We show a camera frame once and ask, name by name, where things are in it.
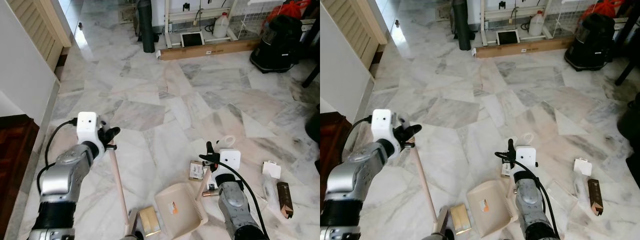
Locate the black table leg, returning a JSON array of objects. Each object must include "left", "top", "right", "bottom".
[
  {"left": 301, "top": 19, "right": 321, "bottom": 89},
  {"left": 615, "top": 5, "right": 640, "bottom": 86}
]

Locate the red plastic bag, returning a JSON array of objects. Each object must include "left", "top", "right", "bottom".
[
  {"left": 580, "top": 0, "right": 626, "bottom": 20},
  {"left": 267, "top": 0, "right": 312, "bottom": 21}
]

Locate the long brown cardboard box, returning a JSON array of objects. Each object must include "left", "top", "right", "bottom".
[
  {"left": 156, "top": 39, "right": 262, "bottom": 62},
  {"left": 472, "top": 37, "right": 576, "bottom": 59}
]

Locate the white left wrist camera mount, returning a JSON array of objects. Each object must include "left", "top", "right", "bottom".
[
  {"left": 76, "top": 111, "right": 108, "bottom": 151},
  {"left": 371, "top": 108, "right": 407, "bottom": 155}
]

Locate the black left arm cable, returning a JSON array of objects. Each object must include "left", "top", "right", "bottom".
[
  {"left": 36, "top": 118, "right": 78, "bottom": 196},
  {"left": 342, "top": 116, "right": 374, "bottom": 166}
]

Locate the wooden handled small broom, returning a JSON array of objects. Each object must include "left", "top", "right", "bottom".
[
  {"left": 407, "top": 140, "right": 457, "bottom": 240},
  {"left": 107, "top": 141, "right": 147, "bottom": 240}
]

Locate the beige louvered door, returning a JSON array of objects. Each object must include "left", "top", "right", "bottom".
[
  {"left": 6, "top": 0, "right": 72, "bottom": 72},
  {"left": 325, "top": 0, "right": 389, "bottom": 71}
]

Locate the black vacuum cleaner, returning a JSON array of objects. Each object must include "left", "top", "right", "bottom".
[
  {"left": 564, "top": 12, "right": 618, "bottom": 72},
  {"left": 249, "top": 14, "right": 312, "bottom": 75}
]

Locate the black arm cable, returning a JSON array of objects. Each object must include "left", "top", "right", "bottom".
[
  {"left": 494, "top": 151, "right": 562, "bottom": 240},
  {"left": 342, "top": 116, "right": 374, "bottom": 166},
  {"left": 199, "top": 153, "right": 271, "bottom": 240},
  {"left": 36, "top": 118, "right": 78, "bottom": 196}
]

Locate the white metal rack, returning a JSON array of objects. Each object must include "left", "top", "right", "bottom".
[
  {"left": 479, "top": 0, "right": 553, "bottom": 47},
  {"left": 164, "top": 0, "right": 241, "bottom": 49}
]

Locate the black white-framed square panel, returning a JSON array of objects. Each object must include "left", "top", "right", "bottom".
[
  {"left": 180, "top": 31, "right": 205, "bottom": 49},
  {"left": 496, "top": 29, "right": 521, "bottom": 46}
]

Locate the black rounded object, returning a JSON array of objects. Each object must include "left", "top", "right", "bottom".
[
  {"left": 304, "top": 104, "right": 321, "bottom": 144},
  {"left": 616, "top": 92, "right": 640, "bottom": 153}
]

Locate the gold rectangular box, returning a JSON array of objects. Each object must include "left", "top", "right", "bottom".
[
  {"left": 138, "top": 205, "right": 162, "bottom": 236},
  {"left": 448, "top": 203, "right": 472, "bottom": 235}
]

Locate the dark brown slim box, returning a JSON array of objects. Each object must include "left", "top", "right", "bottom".
[
  {"left": 276, "top": 182, "right": 295, "bottom": 220},
  {"left": 587, "top": 178, "right": 605, "bottom": 217}
]

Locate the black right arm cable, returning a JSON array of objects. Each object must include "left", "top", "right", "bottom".
[
  {"left": 494, "top": 151, "right": 562, "bottom": 240},
  {"left": 199, "top": 153, "right": 271, "bottom": 240}
]

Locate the white wire cage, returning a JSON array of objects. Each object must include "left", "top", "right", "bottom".
[
  {"left": 547, "top": 0, "right": 596, "bottom": 38},
  {"left": 235, "top": 0, "right": 283, "bottom": 41}
]

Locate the black upright tube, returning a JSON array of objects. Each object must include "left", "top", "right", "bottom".
[
  {"left": 137, "top": 0, "right": 157, "bottom": 54},
  {"left": 451, "top": 0, "right": 472, "bottom": 51}
]

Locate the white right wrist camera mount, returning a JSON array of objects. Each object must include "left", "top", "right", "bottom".
[
  {"left": 214, "top": 148, "right": 242, "bottom": 177},
  {"left": 510, "top": 145, "right": 539, "bottom": 174}
]

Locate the clear plastic jug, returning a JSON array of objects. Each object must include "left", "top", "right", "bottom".
[
  {"left": 213, "top": 12, "right": 231, "bottom": 39},
  {"left": 528, "top": 10, "right": 546, "bottom": 37}
]

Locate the beige dustpan with loop handle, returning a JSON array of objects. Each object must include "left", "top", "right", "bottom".
[
  {"left": 154, "top": 135, "right": 237, "bottom": 240},
  {"left": 465, "top": 132, "right": 535, "bottom": 239}
]

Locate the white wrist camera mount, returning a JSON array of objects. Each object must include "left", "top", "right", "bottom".
[
  {"left": 214, "top": 148, "right": 242, "bottom": 177},
  {"left": 510, "top": 145, "right": 539, "bottom": 174},
  {"left": 371, "top": 108, "right": 407, "bottom": 155},
  {"left": 76, "top": 111, "right": 108, "bottom": 151}
]

